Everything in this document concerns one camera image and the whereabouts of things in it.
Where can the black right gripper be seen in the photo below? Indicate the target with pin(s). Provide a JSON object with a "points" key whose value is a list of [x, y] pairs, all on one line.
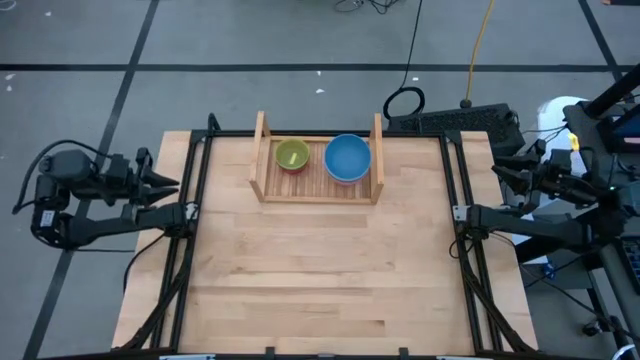
{"points": [[550, 177]]}

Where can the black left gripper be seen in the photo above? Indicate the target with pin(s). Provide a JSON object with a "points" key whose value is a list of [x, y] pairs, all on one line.
{"points": [[117, 175]]}

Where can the small translucent red bowl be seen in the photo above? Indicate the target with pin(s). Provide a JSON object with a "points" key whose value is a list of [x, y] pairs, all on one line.
{"points": [[294, 172]]}

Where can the small translucent green bowl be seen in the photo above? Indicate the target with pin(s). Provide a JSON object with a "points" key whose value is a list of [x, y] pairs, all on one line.
{"points": [[292, 154]]}

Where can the large blue bowl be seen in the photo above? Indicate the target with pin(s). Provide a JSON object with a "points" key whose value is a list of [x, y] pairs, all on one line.
{"points": [[347, 156]]}

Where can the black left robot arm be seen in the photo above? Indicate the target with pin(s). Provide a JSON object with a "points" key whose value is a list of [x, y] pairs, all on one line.
{"points": [[125, 222]]}

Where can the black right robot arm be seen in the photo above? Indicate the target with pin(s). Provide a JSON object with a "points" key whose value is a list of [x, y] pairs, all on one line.
{"points": [[530, 225]]}

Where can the wooden slatted shelf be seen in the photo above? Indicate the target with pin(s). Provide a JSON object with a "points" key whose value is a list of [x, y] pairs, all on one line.
{"points": [[320, 187]]}

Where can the white plastic bag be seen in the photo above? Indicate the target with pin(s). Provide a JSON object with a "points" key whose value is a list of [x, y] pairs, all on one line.
{"points": [[555, 120]]}

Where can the black ventilated computer case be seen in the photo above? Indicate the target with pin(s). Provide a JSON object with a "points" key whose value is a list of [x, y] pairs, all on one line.
{"points": [[450, 122]]}

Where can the small blue object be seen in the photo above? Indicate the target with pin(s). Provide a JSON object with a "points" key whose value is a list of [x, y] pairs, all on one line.
{"points": [[549, 270]]}

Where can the black monitor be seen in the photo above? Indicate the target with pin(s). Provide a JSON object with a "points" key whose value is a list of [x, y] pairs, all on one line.
{"points": [[622, 132]]}

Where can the black stand pole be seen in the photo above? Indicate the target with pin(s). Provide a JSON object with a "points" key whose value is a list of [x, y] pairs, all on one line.
{"points": [[612, 90]]}

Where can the black keyboard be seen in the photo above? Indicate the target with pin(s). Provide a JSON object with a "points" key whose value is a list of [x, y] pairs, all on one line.
{"points": [[634, 265]]}

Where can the small caster wheel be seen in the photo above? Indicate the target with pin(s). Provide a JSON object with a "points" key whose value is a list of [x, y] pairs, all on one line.
{"points": [[591, 328]]}

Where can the black aluminium table frame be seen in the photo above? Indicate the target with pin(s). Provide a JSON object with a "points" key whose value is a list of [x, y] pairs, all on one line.
{"points": [[230, 133]]}

